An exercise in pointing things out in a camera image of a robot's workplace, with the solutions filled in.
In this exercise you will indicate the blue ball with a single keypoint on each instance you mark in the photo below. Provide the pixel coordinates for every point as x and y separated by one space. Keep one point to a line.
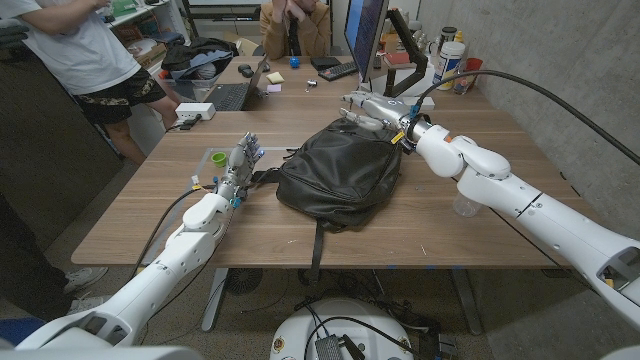
294 62

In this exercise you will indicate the red cup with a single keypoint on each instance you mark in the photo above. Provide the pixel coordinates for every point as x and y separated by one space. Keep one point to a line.
475 65

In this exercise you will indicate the clear plastic cup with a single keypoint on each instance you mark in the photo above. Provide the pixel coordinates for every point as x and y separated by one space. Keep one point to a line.
462 207

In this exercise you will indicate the black wallet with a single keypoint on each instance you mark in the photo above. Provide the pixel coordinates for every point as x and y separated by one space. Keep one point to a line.
325 63

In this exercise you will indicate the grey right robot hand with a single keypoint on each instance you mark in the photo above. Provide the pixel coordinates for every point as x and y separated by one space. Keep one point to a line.
392 115

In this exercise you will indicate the yellow sticky note pad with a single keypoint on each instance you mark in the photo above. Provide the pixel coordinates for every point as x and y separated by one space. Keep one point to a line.
275 77

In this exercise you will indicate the white shelf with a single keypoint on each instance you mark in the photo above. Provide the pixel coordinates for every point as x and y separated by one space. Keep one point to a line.
172 15

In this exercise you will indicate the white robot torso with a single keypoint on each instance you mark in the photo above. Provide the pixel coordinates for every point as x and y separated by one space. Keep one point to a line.
295 330

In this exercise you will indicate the small green cup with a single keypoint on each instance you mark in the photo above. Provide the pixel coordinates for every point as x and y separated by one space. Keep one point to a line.
219 160

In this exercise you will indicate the black bag on desk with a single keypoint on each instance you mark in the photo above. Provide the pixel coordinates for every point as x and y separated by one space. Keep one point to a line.
200 52

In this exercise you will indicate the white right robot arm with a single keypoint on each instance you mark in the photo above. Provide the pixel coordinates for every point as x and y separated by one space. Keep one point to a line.
550 220

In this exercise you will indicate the jar with dark lid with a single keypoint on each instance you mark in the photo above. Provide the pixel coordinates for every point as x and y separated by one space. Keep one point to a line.
447 35

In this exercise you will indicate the black backpack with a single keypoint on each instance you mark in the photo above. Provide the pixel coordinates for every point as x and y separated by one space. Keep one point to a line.
340 175

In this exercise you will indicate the white canister with blue label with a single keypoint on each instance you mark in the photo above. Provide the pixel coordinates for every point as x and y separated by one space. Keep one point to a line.
447 62

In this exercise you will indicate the pink sticky note pad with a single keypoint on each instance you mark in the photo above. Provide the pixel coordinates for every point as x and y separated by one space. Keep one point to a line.
274 88

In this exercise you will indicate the white sneaker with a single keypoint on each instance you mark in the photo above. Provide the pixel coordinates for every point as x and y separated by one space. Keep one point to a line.
85 278

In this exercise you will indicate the red book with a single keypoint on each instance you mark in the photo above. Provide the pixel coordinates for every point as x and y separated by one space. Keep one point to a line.
397 59

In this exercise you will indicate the grey table leg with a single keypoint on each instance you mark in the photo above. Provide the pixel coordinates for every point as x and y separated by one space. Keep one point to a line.
215 300
466 302

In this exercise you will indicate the flat white box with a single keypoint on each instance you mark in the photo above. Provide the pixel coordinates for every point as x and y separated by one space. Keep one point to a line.
426 103

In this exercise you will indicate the person in white t-shirt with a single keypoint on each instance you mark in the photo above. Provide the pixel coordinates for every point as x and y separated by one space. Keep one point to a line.
85 50

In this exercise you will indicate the black computer mouse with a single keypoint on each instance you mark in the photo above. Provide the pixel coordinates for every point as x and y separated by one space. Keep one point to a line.
246 71

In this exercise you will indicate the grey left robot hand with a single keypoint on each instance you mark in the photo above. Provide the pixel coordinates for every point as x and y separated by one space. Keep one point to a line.
237 165

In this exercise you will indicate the black laptop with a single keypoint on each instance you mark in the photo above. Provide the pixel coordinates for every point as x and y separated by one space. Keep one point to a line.
232 95

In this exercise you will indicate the person in brown jacket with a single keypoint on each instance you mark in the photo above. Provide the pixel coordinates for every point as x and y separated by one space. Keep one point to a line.
315 35

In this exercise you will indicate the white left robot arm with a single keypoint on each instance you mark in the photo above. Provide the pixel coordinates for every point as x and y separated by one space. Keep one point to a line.
150 285

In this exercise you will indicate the metal keys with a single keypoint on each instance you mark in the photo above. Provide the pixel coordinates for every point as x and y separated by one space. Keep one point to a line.
311 84

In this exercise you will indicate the small clear tumbler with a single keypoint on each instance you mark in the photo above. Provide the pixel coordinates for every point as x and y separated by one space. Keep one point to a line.
462 86

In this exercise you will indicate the computer monitor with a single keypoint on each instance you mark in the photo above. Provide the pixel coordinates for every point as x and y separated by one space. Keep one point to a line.
367 30

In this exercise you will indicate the white power strip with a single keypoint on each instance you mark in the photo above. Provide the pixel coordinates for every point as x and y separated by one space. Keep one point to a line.
195 110

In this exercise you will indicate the round black fan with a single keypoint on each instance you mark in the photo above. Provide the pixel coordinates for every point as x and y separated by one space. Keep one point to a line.
243 281

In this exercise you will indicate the black keyboard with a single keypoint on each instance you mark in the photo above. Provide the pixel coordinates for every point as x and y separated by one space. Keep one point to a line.
338 70

